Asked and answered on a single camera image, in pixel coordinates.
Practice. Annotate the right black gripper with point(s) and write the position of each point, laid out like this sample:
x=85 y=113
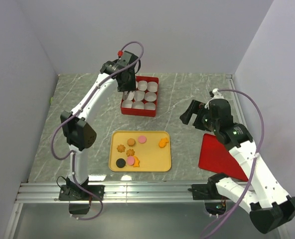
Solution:
x=193 y=108

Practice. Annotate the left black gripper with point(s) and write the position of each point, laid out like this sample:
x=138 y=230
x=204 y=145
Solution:
x=132 y=86

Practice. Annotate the metal tongs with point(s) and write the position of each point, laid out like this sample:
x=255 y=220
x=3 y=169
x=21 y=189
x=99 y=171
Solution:
x=128 y=95

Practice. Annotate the pink round cookie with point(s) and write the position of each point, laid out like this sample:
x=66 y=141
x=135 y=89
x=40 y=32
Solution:
x=142 y=139
x=130 y=160

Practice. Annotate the round tan cookie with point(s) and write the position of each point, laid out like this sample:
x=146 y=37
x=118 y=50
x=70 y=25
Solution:
x=131 y=142

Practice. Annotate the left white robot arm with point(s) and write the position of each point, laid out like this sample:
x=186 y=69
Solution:
x=78 y=131

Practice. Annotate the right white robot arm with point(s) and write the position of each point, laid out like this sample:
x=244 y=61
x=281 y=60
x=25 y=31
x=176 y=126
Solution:
x=269 y=205

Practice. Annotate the white paper cup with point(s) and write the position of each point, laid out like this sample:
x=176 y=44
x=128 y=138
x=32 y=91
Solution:
x=127 y=104
x=139 y=105
x=149 y=106
x=139 y=95
x=142 y=85
x=150 y=97
x=152 y=86
x=130 y=97

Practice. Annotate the red cookie box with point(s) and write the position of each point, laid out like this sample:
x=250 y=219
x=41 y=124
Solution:
x=130 y=96

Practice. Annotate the orange fish cookie right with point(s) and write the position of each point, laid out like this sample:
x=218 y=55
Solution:
x=163 y=142

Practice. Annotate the orange fish cookie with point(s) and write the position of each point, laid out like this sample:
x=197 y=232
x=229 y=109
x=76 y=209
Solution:
x=136 y=162
x=163 y=142

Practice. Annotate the red box lid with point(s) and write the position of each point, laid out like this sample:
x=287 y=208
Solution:
x=215 y=158

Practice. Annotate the flower cookie left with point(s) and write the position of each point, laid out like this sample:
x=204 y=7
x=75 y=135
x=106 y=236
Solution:
x=121 y=148

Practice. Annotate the flower cookie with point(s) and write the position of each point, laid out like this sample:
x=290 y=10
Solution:
x=130 y=152
x=121 y=148

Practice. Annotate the yellow tray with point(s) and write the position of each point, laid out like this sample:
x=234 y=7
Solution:
x=152 y=158

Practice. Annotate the flower cookie right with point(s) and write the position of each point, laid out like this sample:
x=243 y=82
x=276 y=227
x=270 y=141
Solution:
x=130 y=152

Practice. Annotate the orange fish cookie lower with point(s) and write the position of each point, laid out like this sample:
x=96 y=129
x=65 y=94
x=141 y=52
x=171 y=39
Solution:
x=136 y=162

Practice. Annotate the black round cookie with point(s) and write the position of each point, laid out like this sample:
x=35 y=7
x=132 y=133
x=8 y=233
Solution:
x=120 y=163

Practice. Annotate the aluminium rail right side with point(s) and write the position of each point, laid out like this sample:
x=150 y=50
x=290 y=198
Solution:
x=235 y=101

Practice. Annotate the aluminium rail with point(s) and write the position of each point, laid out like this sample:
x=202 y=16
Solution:
x=114 y=192
x=235 y=101

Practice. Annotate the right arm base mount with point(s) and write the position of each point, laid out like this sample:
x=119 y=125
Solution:
x=215 y=204

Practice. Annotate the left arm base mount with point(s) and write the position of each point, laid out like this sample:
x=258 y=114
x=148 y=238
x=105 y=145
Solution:
x=79 y=200

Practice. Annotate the aluminium rail front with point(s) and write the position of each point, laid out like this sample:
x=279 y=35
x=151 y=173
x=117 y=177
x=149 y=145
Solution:
x=114 y=192

